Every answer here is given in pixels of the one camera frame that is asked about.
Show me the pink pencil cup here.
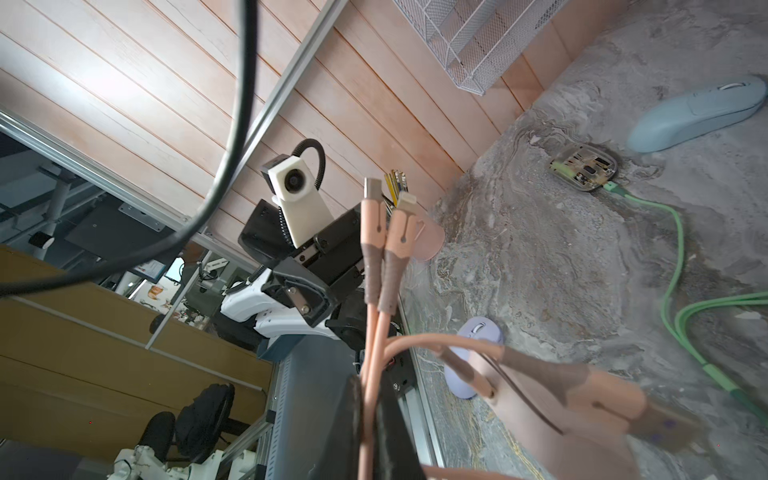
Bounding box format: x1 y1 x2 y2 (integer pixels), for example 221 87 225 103
383 170 445 262

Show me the white wire mesh shelf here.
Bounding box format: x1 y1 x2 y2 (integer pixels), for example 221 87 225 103
394 0 567 96

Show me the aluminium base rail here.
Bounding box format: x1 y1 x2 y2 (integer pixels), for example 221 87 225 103
265 336 427 479

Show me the lavender wireless mouse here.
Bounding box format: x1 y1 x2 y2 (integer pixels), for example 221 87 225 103
442 316 505 400

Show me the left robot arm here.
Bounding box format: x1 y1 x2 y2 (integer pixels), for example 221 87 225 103
212 200 366 360

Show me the pink mouse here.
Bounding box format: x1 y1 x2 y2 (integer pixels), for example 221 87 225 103
469 353 649 479

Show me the pink charging cable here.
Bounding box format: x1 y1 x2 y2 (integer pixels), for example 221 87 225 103
356 177 703 480

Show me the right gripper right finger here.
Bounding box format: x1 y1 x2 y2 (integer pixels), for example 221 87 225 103
376 373 426 480

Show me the green charging cable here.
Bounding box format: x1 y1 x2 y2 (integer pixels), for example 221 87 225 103
602 179 768 424

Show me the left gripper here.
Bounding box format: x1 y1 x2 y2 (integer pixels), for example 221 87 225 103
238 200 364 327

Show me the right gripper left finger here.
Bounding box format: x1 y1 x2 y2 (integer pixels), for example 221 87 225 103
309 375 362 480

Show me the camouflage green device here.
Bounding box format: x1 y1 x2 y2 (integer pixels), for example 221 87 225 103
549 143 618 192

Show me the light blue mouse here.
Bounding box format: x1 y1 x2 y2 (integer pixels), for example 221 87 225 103
627 75 767 153

